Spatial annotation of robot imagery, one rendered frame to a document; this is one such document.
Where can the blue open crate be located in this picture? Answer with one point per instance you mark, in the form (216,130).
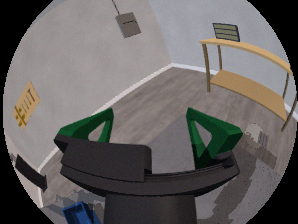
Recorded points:
(74,214)

